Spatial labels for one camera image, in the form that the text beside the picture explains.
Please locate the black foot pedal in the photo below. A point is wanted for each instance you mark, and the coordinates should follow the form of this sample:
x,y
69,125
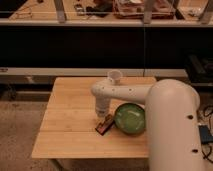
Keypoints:
x,y
205,134

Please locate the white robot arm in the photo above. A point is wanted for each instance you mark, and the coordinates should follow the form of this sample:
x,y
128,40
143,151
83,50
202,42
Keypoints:
x,y
171,122

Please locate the wooden shelf with clutter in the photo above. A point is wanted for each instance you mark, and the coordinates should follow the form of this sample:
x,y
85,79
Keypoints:
x,y
108,13

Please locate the green bowl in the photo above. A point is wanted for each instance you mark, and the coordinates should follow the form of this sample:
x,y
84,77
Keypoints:
x,y
130,118

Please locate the translucent plastic cup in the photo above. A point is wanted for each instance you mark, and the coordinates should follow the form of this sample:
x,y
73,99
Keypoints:
x,y
114,76

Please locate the brown whiteboard eraser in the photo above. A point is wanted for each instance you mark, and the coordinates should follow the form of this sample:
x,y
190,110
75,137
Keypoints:
x,y
104,126

